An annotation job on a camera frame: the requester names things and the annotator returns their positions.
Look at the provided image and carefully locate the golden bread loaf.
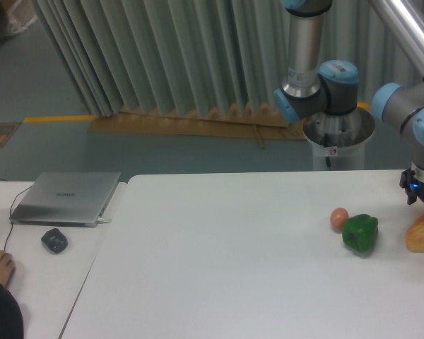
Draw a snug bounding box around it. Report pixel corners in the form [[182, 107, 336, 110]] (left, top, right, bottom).
[[405, 213, 424, 253]]

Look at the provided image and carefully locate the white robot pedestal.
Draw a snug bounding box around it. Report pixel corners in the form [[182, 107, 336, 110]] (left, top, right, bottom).
[[307, 139, 365, 171]]

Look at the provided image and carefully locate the green bell pepper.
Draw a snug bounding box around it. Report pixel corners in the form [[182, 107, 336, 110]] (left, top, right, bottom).
[[342, 214, 379, 254]]

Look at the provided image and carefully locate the grey-green pleated curtain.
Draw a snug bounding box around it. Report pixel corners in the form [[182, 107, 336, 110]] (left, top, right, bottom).
[[33, 1, 418, 118]]

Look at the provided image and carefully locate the black laptop cable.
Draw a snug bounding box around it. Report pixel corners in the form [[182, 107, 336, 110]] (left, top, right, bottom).
[[0, 179, 35, 252]]

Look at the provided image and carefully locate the clear plastic bag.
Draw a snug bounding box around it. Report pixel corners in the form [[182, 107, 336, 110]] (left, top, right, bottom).
[[0, 0, 37, 37]]

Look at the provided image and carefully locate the silver closed laptop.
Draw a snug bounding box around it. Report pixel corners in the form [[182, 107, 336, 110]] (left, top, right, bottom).
[[10, 172, 121, 227]]

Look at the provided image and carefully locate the white usb plug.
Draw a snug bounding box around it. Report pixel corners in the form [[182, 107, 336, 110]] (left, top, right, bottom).
[[97, 218, 112, 224]]

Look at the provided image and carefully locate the black sleeve forearm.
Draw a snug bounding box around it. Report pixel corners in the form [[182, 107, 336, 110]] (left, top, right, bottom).
[[0, 285, 24, 338]]

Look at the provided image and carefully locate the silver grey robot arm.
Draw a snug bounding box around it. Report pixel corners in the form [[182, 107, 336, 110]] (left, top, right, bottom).
[[274, 1, 424, 204]]

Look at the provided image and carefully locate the brown egg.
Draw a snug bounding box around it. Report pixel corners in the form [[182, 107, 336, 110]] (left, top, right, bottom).
[[329, 208, 349, 229]]

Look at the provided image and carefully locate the brown cardboard sheet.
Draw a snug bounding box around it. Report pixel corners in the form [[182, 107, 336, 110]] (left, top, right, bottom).
[[89, 102, 305, 144]]

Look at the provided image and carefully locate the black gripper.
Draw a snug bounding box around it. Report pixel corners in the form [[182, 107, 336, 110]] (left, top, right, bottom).
[[399, 169, 424, 205]]

